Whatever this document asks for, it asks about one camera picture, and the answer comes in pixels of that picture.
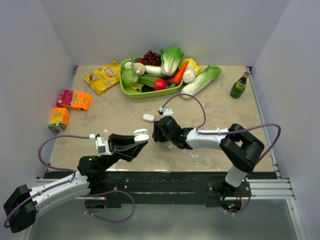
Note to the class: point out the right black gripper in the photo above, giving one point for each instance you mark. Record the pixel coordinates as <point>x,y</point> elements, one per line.
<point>157,135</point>

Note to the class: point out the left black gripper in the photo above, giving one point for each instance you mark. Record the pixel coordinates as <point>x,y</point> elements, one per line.
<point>123,147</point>

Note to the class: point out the small white case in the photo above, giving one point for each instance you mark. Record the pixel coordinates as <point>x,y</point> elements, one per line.
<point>141,135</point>

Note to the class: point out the white oval charging case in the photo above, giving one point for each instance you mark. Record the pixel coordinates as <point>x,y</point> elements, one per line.
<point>148,118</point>

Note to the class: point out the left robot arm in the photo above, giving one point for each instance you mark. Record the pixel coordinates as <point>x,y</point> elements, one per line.
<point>25,204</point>

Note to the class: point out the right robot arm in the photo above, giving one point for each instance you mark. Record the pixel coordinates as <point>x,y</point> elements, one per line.
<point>241,147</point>

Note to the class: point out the green plastic tray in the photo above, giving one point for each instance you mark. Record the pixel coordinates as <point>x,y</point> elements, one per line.
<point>133,94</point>

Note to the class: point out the dark green leafy vegetable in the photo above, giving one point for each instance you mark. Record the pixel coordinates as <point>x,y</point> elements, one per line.
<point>148,80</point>

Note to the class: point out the purple onion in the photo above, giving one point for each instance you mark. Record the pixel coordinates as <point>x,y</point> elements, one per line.
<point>169,81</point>

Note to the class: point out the orange carrot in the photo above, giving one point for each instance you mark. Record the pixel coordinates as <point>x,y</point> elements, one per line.
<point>178,77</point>

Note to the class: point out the pink orange snack pack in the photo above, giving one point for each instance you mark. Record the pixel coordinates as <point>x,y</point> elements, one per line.
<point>75,100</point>

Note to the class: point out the round green cabbage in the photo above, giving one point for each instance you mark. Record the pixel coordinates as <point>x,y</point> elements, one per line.
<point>129,78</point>

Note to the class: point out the white daikon radish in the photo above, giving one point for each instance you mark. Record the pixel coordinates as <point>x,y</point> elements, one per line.
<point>153,70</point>

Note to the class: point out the beige mushroom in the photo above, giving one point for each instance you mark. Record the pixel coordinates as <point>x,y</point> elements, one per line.
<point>139,68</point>

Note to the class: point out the orange green juice box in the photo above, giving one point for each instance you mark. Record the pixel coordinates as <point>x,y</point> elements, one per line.
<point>59,119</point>

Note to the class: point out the yellow Lays chips bag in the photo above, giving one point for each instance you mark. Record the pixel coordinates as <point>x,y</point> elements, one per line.
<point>103,78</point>

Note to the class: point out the purple grapes bunch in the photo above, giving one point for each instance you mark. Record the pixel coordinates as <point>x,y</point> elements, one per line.
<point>152,58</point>

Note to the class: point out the green lettuce head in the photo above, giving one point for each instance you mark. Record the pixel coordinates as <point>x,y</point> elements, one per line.
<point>170,60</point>

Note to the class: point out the large napa cabbage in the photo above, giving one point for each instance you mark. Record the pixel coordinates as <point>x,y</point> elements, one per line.
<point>209,74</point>

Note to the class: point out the green glass bottle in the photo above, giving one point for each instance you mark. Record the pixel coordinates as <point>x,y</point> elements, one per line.
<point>239,86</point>

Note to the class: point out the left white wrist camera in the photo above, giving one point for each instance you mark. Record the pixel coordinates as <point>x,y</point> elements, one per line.
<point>102,145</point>

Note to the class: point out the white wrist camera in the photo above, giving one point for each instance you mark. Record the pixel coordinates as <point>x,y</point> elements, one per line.
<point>165,111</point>
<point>102,145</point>

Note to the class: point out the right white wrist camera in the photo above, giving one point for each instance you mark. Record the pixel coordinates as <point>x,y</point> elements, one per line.
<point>165,111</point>

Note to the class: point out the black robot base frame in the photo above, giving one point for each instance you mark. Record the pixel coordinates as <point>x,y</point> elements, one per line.
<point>165,188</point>

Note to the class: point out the aluminium extrusion rail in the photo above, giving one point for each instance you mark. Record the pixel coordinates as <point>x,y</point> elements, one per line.
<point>271,189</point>

